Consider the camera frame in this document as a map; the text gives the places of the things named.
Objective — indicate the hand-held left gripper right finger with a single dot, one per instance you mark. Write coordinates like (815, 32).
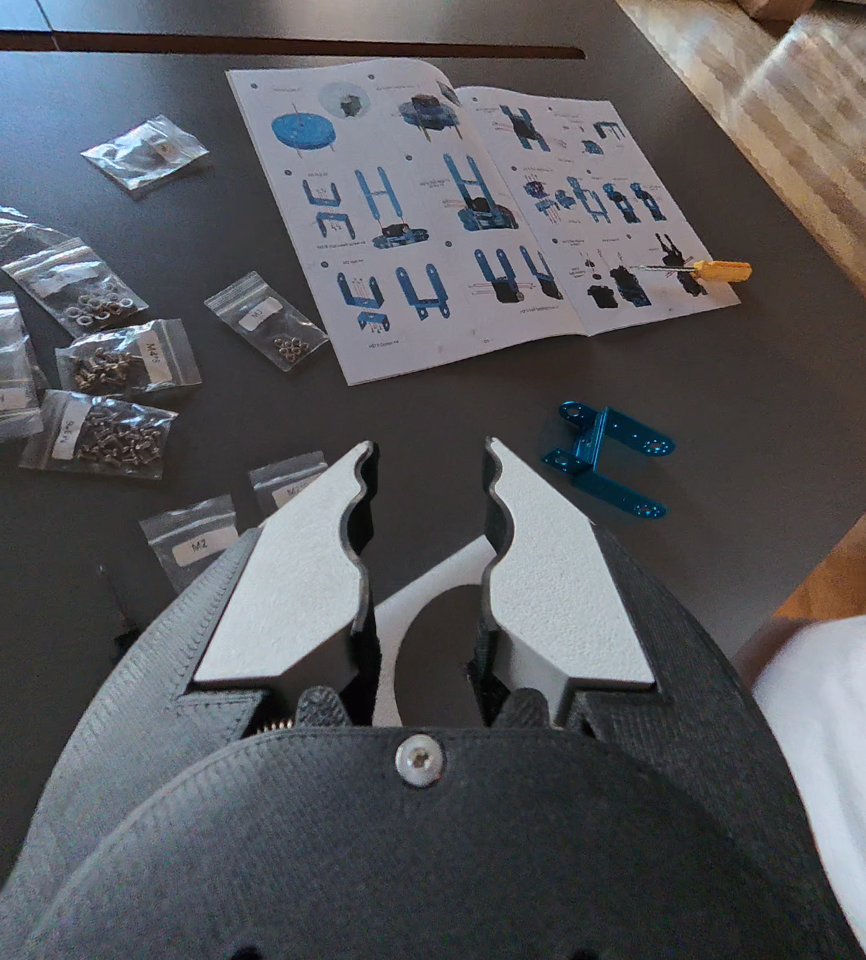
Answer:
(560, 585)

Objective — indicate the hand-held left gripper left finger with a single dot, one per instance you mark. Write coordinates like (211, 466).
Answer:
(290, 570)

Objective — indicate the person's right forearm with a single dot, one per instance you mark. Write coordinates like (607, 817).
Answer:
(759, 645)

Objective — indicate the dark grey desk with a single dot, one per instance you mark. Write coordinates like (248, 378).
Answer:
(703, 360)

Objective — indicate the small labelled zip bag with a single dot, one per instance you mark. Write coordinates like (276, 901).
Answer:
(192, 551)
(283, 487)

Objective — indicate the white foam packing piece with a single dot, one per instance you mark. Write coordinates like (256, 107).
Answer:
(403, 622)

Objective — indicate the zip bag of short screws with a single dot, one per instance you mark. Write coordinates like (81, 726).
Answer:
(102, 435)

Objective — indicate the zip bag of small nuts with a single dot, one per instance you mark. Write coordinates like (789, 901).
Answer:
(260, 311)

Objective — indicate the zip bag of thick screws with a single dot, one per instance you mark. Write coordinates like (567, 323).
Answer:
(125, 360)

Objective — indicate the zip bag of large nuts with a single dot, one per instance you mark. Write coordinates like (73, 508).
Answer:
(80, 292)

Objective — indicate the person's white shirt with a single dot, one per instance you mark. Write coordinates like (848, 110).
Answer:
(853, 787)

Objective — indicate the assembly instruction booklet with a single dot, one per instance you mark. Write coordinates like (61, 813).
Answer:
(403, 225)

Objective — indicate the clear bag with small part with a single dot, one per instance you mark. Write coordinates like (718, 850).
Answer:
(140, 154)

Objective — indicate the blue metal bracket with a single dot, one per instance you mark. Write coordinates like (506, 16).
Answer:
(598, 442)

